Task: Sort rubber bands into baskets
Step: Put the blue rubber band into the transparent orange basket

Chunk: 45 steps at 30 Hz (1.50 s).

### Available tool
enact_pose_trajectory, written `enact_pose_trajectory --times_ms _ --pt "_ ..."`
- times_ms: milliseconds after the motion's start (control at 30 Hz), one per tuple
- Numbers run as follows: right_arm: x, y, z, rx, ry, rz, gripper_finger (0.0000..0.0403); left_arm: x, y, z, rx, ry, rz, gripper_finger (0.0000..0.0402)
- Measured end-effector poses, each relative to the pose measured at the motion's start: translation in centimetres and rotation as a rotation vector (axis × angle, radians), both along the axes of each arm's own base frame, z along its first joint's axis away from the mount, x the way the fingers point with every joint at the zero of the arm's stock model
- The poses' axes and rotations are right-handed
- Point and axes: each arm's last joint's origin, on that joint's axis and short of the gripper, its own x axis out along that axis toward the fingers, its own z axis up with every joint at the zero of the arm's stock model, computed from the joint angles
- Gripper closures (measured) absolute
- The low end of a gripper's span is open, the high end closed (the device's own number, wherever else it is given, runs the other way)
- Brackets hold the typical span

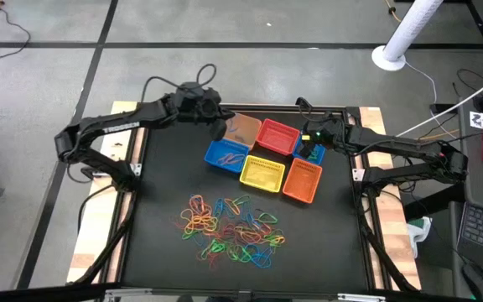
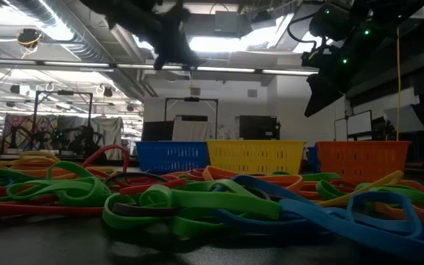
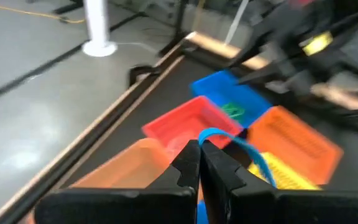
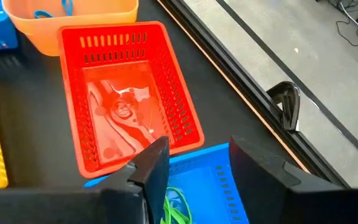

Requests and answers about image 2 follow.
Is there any white board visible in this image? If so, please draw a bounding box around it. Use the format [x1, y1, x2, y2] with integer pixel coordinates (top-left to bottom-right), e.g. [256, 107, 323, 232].
[334, 116, 348, 142]
[345, 109, 374, 138]

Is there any black monitor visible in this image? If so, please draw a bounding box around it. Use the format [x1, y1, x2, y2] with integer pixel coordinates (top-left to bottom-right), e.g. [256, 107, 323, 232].
[238, 114, 282, 141]
[141, 120, 175, 143]

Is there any grey ceiling box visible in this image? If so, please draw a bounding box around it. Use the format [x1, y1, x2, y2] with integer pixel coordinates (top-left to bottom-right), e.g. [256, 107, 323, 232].
[213, 10, 240, 35]

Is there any grey panel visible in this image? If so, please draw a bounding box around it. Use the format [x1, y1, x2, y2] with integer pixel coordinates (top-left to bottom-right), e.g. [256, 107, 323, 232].
[382, 104, 424, 134]

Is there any grey cloth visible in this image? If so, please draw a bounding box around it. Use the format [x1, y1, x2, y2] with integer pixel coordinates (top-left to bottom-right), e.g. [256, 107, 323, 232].
[89, 116, 125, 160]

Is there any white cloth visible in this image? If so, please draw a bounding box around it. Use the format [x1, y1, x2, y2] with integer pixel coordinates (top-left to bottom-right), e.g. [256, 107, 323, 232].
[171, 114, 213, 142]

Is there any yellow rubber band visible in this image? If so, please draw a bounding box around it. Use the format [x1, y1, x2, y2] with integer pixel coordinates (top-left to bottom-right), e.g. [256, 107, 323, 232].
[317, 169, 405, 208]
[0, 149, 63, 171]

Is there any orange plastic basket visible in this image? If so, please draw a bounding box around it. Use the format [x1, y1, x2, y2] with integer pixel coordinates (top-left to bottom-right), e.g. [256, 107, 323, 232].
[314, 140, 412, 183]

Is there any black metal frame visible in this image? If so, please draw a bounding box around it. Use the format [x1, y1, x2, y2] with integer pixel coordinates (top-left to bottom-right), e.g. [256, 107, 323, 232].
[32, 90, 95, 155]
[163, 96, 219, 141]

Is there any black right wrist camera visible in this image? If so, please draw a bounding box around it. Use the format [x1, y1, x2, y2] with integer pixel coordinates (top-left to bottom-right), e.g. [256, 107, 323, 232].
[308, 2, 353, 42]

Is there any colourful patterned quilt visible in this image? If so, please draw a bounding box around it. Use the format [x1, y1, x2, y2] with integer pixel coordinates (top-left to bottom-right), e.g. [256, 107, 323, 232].
[1, 113, 59, 149]

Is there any blue rubber band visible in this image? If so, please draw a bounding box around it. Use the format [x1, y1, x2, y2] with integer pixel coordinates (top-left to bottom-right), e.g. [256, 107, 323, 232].
[280, 190, 424, 261]
[211, 174, 331, 233]

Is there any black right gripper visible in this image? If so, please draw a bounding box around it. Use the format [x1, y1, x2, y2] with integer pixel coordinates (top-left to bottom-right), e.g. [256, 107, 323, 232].
[302, 40, 367, 118]

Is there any blue plastic basket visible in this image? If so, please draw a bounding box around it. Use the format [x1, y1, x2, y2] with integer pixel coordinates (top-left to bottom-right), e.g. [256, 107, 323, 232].
[135, 141, 211, 174]
[306, 146, 319, 174]

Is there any red rubber band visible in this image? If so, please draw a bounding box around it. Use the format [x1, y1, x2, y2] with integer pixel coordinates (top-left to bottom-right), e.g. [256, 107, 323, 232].
[0, 199, 105, 219]
[82, 144, 131, 174]

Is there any black yellow cable reel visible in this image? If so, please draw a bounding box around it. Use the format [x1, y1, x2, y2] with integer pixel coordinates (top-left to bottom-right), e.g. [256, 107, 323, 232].
[15, 28, 44, 49]

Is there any pile of coloured rubber bands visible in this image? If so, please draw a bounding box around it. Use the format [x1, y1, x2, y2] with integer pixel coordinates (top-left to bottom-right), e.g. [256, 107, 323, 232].
[119, 177, 190, 196]

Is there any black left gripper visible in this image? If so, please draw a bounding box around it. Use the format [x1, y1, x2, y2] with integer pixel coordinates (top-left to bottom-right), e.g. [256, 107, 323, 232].
[82, 0, 201, 71]

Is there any yellow plastic basket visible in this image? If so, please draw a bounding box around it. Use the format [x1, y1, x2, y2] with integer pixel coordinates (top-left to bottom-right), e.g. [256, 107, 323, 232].
[206, 139, 307, 176]

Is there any orange rubber band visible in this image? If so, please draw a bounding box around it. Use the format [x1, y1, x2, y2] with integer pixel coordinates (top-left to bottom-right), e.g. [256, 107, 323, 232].
[202, 165, 304, 192]
[372, 201, 424, 222]

